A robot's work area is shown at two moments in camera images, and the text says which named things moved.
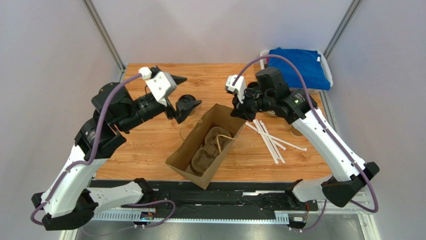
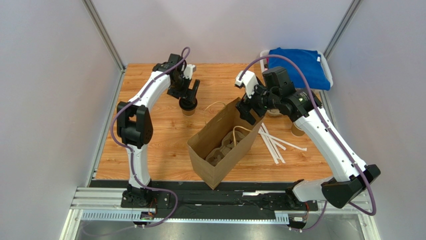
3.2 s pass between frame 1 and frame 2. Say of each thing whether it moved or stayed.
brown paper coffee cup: stayed
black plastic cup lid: stayed
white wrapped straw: stayed
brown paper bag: moved
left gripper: moved
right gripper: stayed
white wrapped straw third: stayed
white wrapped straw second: stayed
